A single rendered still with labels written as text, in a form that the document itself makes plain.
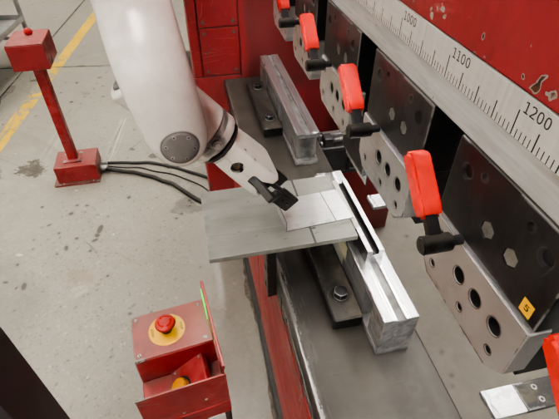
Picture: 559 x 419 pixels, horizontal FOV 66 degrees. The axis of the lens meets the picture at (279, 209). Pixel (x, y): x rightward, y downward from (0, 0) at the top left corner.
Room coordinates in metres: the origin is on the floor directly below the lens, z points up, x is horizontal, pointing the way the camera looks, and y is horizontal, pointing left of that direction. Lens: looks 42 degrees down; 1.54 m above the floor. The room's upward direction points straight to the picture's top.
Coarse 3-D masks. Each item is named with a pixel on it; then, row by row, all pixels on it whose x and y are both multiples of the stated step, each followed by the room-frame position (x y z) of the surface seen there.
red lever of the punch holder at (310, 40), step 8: (304, 16) 0.72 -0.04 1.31; (312, 16) 0.72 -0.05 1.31; (304, 24) 0.71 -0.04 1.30; (312, 24) 0.71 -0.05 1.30; (304, 32) 0.70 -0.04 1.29; (312, 32) 0.70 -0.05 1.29; (304, 40) 0.69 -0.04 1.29; (312, 40) 0.69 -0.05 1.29; (304, 48) 0.69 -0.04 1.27; (312, 48) 0.68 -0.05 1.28; (312, 56) 0.67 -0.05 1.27; (312, 64) 0.66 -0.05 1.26; (320, 64) 0.66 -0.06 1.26; (328, 64) 0.67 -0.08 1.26
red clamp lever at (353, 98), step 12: (348, 72) 0.52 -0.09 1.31; (348, 84) 0.51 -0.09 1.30; (348, 96) 0.50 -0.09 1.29; (360, 96) 0.50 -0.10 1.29; (348, 108) 0.49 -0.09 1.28; (360, 108) 0.49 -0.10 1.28; (360, 120) 0.48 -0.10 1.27; (348, 132) 0.47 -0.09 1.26; (360, 132) 0.46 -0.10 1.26; (372, 132) 0.47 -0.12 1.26
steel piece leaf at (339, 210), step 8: (320, 192) 0.66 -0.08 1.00; (328, 192) 0.66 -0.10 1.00; (336, 192) 0.66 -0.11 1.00; (328, 200) 0.63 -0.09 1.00; (336, 200) 0.63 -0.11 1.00; (336, 208) 0.61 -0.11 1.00; (344, 208) 0.61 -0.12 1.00; (336, 216) 0.59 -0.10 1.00; (344, 216) 0.59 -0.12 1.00; (352, 216) 0.59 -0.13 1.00
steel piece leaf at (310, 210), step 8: (304, 200) 0.63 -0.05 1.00; (312, 200) 0.63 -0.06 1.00; (320, 200) 0.63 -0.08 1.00; (296, 208) 0.61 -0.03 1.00; (304, 208) 0.61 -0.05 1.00; (312, 208) 0.61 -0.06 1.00; (320, 208) 0.61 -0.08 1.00; (328, 208) 0.61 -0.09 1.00; (280, 216) 0.58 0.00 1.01; (288, 216) 0.59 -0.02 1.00; (296, 216) 0.59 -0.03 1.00; (304, 216) 0.59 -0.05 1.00; (312, 216) 0.59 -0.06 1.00; (320, 216) 0.59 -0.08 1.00; (328, 216) 0.59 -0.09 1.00; (288, 224) 0.56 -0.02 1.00; (296, 224) 0.56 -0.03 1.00; (304, 224) 0.56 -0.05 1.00; (312, 224) 0.56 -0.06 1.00
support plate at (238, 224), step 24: (216, 192) 0.66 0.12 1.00; (240, 192) 0.66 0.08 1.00; (312, 192) 0.66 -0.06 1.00; (216, 216) 0.59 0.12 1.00; (240, 216) 0.59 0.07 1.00; (264, 216) 0.59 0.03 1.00; (216, 240) 0.53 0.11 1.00; (240, 240) 0.53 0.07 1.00; (264, 240) 0.53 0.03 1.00; (288, 240) 0.53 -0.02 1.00; (312, 240) 0.53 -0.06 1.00; (336, 240) 0.53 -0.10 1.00
